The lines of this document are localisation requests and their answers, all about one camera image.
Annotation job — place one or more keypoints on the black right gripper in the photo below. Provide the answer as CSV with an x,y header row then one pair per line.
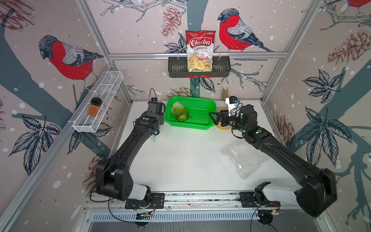
x,y
224,116

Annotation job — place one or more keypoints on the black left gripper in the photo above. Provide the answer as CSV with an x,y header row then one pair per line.
x,y
162,118

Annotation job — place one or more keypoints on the small chinese cabbage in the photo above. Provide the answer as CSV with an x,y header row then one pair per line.
x,y
180,112

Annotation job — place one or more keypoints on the clear zipper bag blue seal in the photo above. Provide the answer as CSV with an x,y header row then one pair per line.
x,y
154,135

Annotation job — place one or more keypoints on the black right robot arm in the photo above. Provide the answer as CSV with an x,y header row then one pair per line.
x,y
318,187

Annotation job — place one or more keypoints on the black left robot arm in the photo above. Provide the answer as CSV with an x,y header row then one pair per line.
x,y
113,178

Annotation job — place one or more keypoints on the red cassava chips bag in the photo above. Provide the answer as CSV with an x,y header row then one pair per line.
x,y
199,49

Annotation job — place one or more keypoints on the glass spice shaker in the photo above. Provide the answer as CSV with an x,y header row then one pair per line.
x,y
225,93

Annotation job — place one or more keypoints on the green plastic basket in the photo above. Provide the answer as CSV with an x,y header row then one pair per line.
x,y
198,109

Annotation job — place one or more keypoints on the orange spice jar black lid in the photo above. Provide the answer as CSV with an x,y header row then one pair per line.
x,y
94,106

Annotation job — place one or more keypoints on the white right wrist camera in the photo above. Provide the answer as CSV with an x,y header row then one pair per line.
x,y
232,103

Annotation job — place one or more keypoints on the black hanging wall basket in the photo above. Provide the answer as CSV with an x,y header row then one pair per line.
x,y
177,68

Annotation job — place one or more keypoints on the white wire wall shelf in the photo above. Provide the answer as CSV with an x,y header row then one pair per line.
x,y
106,91

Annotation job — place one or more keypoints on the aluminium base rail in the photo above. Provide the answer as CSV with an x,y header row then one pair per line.
x,y
188,206

